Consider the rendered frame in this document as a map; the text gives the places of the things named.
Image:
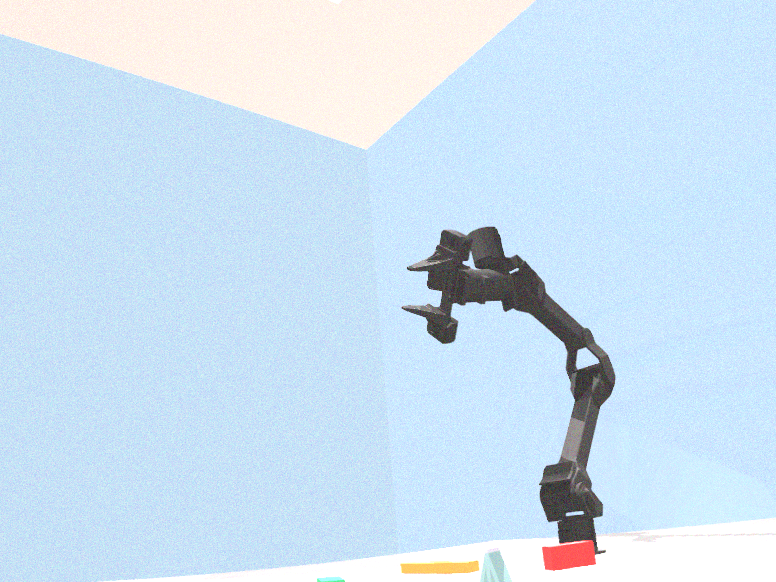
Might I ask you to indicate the yellow-orange bar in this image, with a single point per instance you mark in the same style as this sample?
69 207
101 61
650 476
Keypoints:
441 567

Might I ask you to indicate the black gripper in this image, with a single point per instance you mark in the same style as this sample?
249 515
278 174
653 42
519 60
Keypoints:
460 286

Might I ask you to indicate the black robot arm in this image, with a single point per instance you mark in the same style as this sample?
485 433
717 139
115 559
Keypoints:
566 486

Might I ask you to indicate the red rectangular block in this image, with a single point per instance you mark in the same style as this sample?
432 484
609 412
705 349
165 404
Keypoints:
568 555

